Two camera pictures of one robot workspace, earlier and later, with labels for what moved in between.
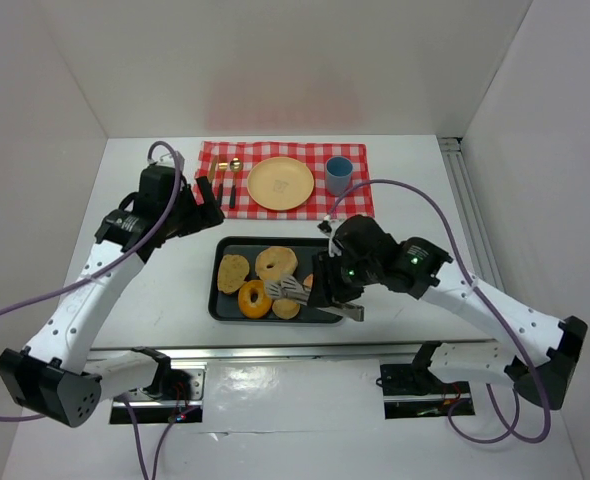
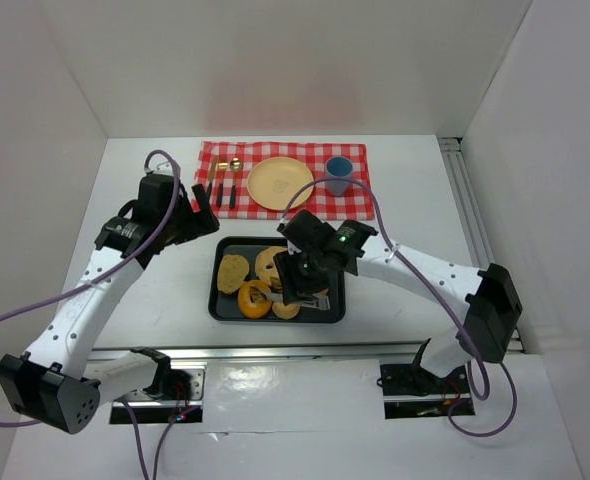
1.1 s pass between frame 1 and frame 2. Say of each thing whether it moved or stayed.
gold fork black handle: stayed
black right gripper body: moved
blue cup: stayed
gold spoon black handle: stayed
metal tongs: moved
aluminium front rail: stayed
